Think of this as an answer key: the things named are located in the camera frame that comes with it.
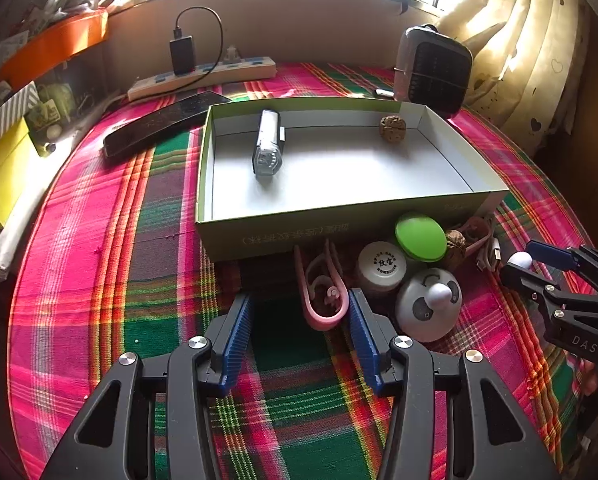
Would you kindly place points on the striped box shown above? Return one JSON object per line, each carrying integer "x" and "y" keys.
{"x": 4, "y": 120}

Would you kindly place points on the plaid cloth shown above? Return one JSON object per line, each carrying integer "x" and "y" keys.
{"x": 129, "y": 260}

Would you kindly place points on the orange tray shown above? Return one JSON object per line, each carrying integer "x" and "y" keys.
{"x": 54, "y": 45}

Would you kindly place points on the black charger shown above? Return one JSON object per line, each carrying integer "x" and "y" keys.
{"x": 181, "y": 55}

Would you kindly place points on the pink plastic clip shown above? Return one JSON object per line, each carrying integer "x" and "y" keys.
{"x": 323, "y": 324}

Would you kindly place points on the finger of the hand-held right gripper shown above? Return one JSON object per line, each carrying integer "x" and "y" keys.
{"x": 549, "y": 254}
{"x": 521, "y": 279}

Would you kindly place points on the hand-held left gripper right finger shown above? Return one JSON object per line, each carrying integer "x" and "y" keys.
{"x": 364, "y": 345}

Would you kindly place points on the black smartphone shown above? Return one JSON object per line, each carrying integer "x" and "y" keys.
{"x": 164, "y": 120}

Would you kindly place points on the white round jar printed lid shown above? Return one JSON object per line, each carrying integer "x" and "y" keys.
{"x": 381, "y": 267}

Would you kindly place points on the black window latch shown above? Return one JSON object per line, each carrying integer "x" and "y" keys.
{"x": 411, "y": 0}

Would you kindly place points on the small white plug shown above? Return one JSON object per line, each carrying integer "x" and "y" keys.
{"x": 231, "y": 55}

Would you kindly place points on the white small round gadget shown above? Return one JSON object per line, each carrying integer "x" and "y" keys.
{"x": 521, "y": 260}

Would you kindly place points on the silver and black bike light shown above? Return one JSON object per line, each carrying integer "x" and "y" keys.
{"x": 268, "y": 145}

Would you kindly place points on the pink small gadget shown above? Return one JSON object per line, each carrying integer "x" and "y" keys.
{"x": 479, "y": 237}

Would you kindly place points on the green and white cardboard box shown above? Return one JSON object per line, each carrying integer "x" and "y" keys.
{"x": 354, "y": 170}

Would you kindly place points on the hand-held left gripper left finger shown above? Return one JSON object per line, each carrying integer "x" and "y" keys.
{"x": 236, "y": 340}

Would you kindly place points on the green patterned container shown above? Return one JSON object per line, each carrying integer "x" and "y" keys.
{"x": 54, "y": 107}

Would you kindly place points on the grey portable heater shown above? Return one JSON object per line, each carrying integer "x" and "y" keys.
{"x": 429, "y": 75}

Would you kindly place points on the yellow box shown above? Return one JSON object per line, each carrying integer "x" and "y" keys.
{"x": 4, "y": 170}

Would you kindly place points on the green lid round container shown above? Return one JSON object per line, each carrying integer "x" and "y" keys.
{"x": 419, "y": 237}

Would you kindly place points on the white panda face gadget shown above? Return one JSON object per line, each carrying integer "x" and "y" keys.
{"x": 424, "y": 310}

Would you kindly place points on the white power strip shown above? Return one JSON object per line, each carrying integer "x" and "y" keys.
{"x": 239, "y": 70}

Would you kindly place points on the brown walnut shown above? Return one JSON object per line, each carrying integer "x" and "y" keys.
{"x": 456, "y": 250}
{"x": 392, "y": 129}

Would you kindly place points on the cream heart print curtain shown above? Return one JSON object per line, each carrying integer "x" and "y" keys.
{"x": 529, "y": 35}

